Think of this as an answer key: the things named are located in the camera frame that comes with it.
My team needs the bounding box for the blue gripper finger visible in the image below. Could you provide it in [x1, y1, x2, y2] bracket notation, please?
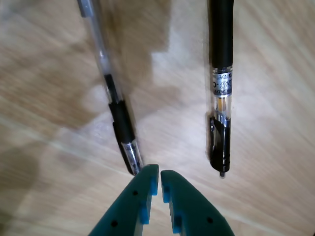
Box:
[160, 169, 236, 236]
[88, 164, 159, 236]

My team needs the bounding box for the clear stick pen black cap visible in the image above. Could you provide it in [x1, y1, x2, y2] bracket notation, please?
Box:
[76, 0, 146, 177]

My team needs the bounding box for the black gel pen rubber grip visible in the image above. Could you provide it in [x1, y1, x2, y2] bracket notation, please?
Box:
[205, 0, 234, 179]

